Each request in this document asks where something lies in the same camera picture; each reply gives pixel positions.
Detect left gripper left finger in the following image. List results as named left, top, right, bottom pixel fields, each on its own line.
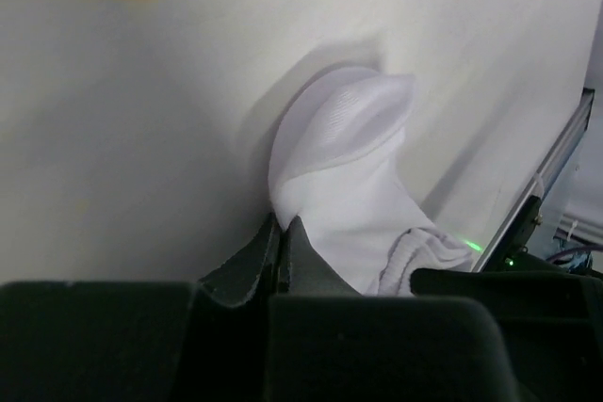
left=1, top=216, right=281, bottom=401

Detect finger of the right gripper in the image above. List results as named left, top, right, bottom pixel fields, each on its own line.
left=411, top=269, right=602, bottom=401

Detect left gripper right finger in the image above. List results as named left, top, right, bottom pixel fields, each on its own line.
left=268, top=219, right=534, bottom=401

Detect white sock black stripes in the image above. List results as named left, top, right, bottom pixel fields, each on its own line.
left=269, top=67, right=474, bottom=297

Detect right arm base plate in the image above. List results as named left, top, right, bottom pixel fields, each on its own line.
left=483, top=195, right=542, bottom=272

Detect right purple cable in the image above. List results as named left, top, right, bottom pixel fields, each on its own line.
left=546, top=244, right=603, bottom=265

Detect aluminium rail frame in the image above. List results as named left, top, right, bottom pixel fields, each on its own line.
left=473, top=88, right=595, bottom=272

